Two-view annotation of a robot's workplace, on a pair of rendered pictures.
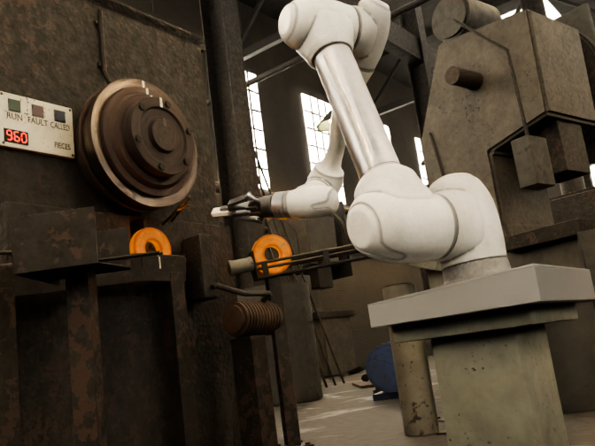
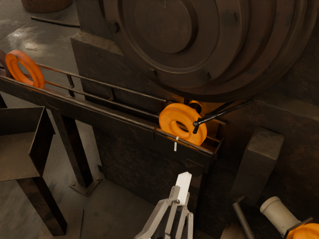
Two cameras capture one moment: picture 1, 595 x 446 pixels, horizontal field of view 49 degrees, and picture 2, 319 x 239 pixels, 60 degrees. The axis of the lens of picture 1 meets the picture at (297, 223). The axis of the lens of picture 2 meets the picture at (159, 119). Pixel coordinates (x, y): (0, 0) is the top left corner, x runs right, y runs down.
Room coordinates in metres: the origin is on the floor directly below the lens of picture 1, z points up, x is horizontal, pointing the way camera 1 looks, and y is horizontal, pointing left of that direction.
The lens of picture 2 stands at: (2.09, -0.06, 1.34)
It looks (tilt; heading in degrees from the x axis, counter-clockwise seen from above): 45 degrees down; 84
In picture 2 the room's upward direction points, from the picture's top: straight up
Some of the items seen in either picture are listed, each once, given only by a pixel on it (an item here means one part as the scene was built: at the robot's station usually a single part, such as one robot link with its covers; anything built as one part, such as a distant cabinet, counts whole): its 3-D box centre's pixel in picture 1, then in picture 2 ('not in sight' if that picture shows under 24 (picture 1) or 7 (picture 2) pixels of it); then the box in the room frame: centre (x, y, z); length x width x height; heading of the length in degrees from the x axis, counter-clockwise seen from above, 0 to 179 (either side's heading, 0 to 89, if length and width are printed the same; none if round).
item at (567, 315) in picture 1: (486, 322); not in sight; (1.56, -0.40, 0.33); 0.32 x 0.32 x 0.04; 53
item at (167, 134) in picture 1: (160, 136); (169, 18); (2.17, 0.43, 1.11); 0.28 x 0.06 x 0.28; 143
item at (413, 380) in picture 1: (410, 357); not in sight; (2.39, -0.33, 0.26); 0.12 x 0.12 x 0.52
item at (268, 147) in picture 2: (199, 268); (255, 167); (2.42, 0.38, 0.68); 0.11 x 0.08 x 0.24; 53
